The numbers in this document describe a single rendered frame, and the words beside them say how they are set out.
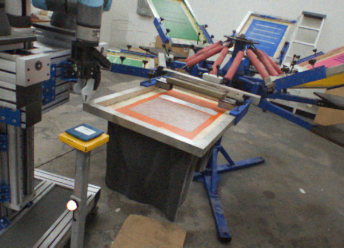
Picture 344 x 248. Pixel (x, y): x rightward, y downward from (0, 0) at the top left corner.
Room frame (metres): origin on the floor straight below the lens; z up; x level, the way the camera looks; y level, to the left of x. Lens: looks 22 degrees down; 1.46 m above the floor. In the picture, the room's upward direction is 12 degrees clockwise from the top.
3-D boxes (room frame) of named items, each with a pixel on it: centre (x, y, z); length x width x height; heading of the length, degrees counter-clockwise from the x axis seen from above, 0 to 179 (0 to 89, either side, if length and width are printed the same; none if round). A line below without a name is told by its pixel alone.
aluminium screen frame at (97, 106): (1.43, 0.01, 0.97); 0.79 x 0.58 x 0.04; 158
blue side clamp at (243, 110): (1.55, -0.34, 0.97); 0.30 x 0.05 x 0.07; 158
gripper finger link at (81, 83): (0.93, 0.35, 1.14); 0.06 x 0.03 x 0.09; 159
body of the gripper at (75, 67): (0.92, 0.34, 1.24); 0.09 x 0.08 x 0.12; 159
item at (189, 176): (1.30, -0.16, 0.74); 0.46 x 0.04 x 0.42; 158
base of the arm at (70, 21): (1.45, 0.63, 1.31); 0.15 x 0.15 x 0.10
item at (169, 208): (1.15, 0.12, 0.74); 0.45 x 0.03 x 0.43; 68
